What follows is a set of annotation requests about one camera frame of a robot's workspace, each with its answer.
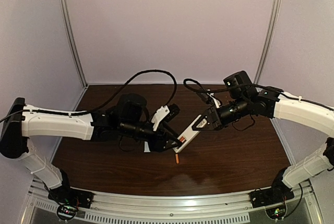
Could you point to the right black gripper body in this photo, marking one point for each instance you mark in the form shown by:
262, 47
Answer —
218, 123

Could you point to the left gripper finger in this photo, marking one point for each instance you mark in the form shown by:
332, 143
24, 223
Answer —
171, 132
170, 144

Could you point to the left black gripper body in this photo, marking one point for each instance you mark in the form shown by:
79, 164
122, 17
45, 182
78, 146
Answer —
155, 145

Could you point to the white battery cover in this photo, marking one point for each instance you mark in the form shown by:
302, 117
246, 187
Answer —
146, 148

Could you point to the white remote control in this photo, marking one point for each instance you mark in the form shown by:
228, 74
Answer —
189, 134

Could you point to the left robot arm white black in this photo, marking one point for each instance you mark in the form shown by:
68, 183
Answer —
24, 121

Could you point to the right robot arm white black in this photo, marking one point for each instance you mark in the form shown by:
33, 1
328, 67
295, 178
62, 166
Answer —
275, 103

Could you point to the right round circuit board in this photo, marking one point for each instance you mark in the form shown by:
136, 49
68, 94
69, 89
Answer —
276, 212

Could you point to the round circuit board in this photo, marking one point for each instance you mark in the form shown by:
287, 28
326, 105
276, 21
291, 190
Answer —
276, 212
66, 212

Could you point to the left round circuit board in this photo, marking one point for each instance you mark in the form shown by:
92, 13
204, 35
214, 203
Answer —
66, 212

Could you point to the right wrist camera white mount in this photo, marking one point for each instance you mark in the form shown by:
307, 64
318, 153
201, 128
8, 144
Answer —
209, 98

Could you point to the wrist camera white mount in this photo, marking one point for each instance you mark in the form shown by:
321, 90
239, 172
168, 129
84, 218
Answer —
164, 113
209, 98

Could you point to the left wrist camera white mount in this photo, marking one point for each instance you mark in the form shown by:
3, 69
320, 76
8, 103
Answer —
164, 113

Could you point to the front aluminium rail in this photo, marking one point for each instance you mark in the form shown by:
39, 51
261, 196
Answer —
218, 208

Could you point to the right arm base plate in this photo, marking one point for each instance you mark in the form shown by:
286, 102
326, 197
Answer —
268, 196

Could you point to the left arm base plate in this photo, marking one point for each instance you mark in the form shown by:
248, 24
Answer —
71, 196

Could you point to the right aluminium frame post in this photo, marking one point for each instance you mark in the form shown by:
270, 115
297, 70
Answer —
274, 14

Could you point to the aluminium frame post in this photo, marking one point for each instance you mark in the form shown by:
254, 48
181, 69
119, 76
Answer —
274, 14
72, 43

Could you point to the left aluminium frame post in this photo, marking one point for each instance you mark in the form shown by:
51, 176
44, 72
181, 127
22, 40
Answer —
72, 43

